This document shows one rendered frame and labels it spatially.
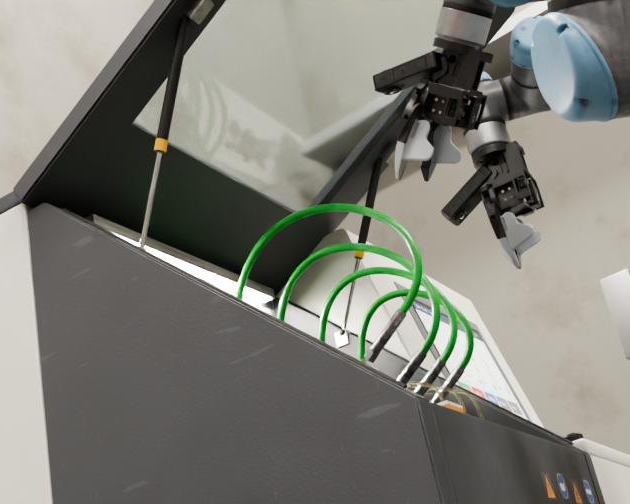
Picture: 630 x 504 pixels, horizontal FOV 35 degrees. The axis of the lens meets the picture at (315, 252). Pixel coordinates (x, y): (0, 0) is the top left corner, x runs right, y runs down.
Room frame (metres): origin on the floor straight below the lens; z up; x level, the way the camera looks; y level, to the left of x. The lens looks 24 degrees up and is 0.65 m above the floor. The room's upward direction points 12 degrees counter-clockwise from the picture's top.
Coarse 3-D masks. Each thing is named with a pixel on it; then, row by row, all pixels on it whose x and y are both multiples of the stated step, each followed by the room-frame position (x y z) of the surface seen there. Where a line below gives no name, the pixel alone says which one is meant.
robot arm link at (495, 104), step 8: (480, 80) 1.50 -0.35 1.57; (488, 80) 1.51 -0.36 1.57; (496, 80) 1.51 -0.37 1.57; (480, 88) 1.50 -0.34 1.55; (488, 88) 1.50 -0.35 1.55; (496, 88) 1.50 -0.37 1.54; (488, 96) 1.50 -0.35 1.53; (496, 96) 1.50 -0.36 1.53; (504, 96) 1.50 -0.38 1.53; (480, 104) 1.50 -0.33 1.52; (488, 104) 1.50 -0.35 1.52; (496, 104) 1.51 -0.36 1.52; (504, 104) 1.51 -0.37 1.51; (488, 112) 1.50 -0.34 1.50; (496, 112) 1.51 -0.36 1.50; (504, 112) 1.52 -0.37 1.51; (488, 120) 1.50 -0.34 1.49; (496, 120) 1.51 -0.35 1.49; (504, 120) 1.53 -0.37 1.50; (464, 136) 1.54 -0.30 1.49
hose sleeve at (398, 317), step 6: (396, 312) 1.51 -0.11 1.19; (402, 312) 1.51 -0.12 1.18; (390, 318) 1.52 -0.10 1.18; (396, 318) 1.51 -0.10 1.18; (402, 318) 1.51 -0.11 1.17; (390, 324) 1.51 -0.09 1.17; (396, 324) 1.51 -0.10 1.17; (384, 330) 1.52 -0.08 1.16; (390, 330) 1.52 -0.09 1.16; (378, 336) 1.53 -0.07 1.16; (384, 336) 1.52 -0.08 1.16; (390, 336) 1.53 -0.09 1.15; (378, 342) 1.53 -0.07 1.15; (384, 342) 1.53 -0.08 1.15; (372, 348) 1.53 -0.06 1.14; (378, 348) 1.53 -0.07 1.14
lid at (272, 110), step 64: (192, 0) 1.24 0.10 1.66; (256, 0) 1.34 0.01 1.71; (320, 0) 1.42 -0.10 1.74; (384, 0) 1.51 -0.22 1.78; (128, 64) 1.27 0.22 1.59; (192, 64) 1.37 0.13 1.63; (256, 64) 1.45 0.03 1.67; (320, 64) 1.54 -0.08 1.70; (384, 64) 1.65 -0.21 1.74; (64, 128) 1.33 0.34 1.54; (128, 128) 1.38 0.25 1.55; (192, 128) 1.49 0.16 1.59; (256, 128) 1.58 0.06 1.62; (320, 128) 1.69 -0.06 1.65; (384, 128) 1.80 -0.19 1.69; (64, 192) 1.41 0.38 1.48; (128, 192) 1.50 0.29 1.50; (192, 192) 1.59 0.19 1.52; (256, 192) 1.70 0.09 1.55; (320, 192) 1.85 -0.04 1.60
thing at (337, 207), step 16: (320, 208) 1.55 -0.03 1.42; (336, 208) 1.54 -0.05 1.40; (352, 208) 1.52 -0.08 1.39; (368, 208) 1.51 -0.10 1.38; (288, 224) 1.59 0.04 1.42; (400, 224) 1.50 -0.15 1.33; (256, 256) 1.62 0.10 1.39; (416, 256) 1.48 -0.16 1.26; (416, 272) 1.49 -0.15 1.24; (240, 288) 1.64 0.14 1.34; (416, 288) 1.49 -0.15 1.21
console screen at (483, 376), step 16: (400, 288) 2.05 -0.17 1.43; (416, 304) 2.09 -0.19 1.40; (416, 320) 2.03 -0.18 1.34; (448, 320) 2.24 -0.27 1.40; (448, 336) 2.17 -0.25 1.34; (464, 336) 2.29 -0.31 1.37; (480, 336) 2.42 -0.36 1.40; (432, 352) 2.02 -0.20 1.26; (464, 352) 2.22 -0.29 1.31; (480, 352) 2.34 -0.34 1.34; (448, 368) 2.05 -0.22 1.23; (480, 368) 2.27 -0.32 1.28; (496, 368) 2.39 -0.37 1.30; (464, 384) 2.09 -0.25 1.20; (480, 384) 2.20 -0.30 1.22; (496, 384) 2.32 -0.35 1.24; (496, 400) 2.24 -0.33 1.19; (512, 400) 2.37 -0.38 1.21; (528, 416) 2.42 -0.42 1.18
